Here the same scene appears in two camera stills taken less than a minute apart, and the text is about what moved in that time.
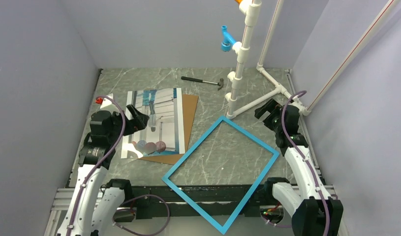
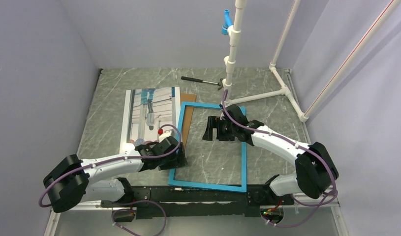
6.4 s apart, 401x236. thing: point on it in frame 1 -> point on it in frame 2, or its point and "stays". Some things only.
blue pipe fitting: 228,40 -> 227,22
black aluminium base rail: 221,202 stays
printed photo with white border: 163,133 stays
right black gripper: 269,106 -> 215,122
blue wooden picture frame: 221,229 -> 235,188
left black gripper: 133,126 -> 178,161
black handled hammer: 220,83 stays
